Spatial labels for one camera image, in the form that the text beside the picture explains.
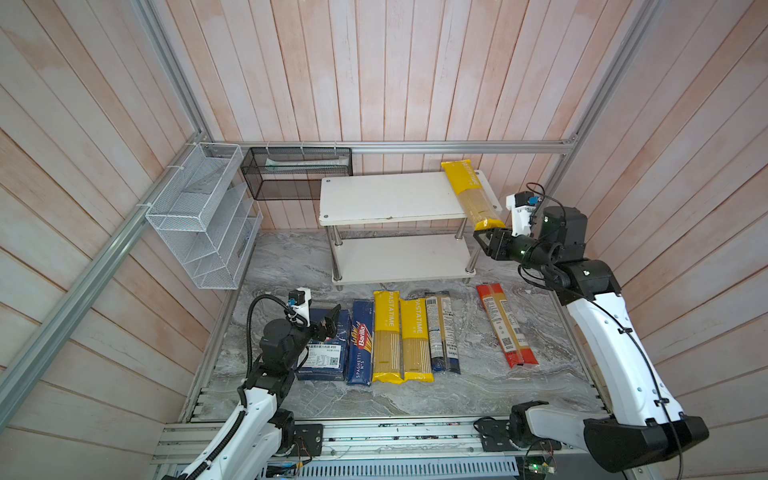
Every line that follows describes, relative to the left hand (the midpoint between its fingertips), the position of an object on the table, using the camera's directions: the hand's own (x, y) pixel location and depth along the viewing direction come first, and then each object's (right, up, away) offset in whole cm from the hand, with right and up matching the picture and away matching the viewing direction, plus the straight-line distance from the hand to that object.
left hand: (326, 308), depth 80 cm
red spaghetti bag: (+54, -8, +11) cm, 56 cm away
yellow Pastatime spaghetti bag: (+17, -10, +8) cm, 22 cm away
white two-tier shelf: (+22, +27, +47) cm, 58 cm away
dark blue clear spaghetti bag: (+34, -10, +10) cm, 37 cm away
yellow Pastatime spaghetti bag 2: (+25, -13, +6) cm, 29 cm away
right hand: (+38, +20, -11) cm, 45 cm away
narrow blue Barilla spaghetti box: (+9, -11, +6) cm, 16 cm away
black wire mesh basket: (-16, +44, +24) cm, 53 cm away
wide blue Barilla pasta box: (0, -14, -1) cm, 14 cm away
